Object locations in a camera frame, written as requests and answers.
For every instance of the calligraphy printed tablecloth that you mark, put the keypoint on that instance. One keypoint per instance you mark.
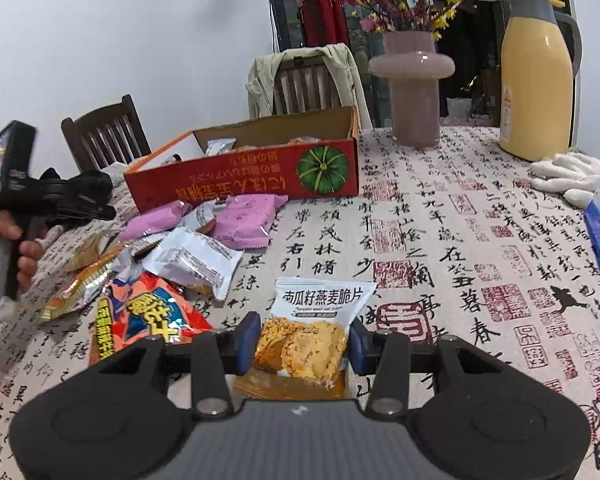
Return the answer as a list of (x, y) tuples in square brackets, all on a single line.
[(455, 260)]

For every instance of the pink snack packet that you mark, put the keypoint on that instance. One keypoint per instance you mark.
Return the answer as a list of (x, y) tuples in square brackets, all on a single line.
[(245, 220), (155, 221)]

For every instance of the beige jacket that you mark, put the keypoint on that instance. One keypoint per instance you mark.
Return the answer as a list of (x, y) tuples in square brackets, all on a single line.
[(260, 85)]

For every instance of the pink glass vase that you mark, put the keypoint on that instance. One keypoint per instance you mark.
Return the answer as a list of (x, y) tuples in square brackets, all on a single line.
[(412, 100)]

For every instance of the dark wooden chair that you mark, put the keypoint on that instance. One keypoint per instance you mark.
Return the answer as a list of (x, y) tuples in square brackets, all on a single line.
[(105, 130)]

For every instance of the red chips bag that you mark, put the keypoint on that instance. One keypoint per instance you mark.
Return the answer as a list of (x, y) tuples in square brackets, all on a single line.
[(145, 320)]

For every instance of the person's left hand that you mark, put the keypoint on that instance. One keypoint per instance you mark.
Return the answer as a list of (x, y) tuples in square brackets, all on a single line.
[(0, 225)]

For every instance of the red cardboard box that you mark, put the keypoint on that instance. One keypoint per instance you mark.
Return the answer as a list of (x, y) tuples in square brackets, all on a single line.
[(260, 175)]

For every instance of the silver snack packet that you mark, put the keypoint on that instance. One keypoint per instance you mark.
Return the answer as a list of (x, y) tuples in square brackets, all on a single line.
[(219, 147)]

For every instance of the red hanging garment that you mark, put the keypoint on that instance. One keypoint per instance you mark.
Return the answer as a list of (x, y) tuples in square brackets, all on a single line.
[(320, 25)]

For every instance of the white cotton gloves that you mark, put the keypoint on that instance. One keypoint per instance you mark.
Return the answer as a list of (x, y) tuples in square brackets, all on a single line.
[(570, 170)]

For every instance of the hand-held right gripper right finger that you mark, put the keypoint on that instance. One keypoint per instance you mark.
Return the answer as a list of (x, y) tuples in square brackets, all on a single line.
[(359, 350)]

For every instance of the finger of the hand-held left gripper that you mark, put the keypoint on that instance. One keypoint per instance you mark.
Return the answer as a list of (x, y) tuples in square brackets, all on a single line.
[(75, 205)]

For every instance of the brown wooden chair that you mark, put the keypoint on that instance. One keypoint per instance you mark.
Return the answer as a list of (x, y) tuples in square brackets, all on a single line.
[(305, 85)]

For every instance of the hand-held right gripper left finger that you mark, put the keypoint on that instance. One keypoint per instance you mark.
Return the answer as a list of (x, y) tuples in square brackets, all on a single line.
[(247, 340)]

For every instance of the yellow thermos jug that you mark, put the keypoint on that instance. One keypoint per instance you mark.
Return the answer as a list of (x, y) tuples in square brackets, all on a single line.
[(535, 85)]

